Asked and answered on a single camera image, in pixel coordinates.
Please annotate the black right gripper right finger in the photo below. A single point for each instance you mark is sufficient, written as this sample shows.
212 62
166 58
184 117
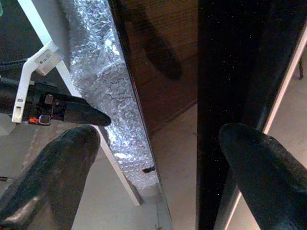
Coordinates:
268 182

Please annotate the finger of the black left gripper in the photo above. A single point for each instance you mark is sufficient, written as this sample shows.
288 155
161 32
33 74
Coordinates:
84 112

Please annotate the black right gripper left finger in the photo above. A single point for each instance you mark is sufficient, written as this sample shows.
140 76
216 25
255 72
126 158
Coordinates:
48 187

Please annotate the black fridge white interior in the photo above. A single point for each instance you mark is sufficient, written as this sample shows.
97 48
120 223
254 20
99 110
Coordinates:
227 72

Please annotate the clear bubble wrap sheet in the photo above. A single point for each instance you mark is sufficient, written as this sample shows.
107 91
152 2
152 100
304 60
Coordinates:
100 72

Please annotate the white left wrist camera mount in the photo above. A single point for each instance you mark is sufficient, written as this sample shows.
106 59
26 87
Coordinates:
22 91

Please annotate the white frame bar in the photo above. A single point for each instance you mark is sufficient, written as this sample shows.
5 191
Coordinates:
120 172

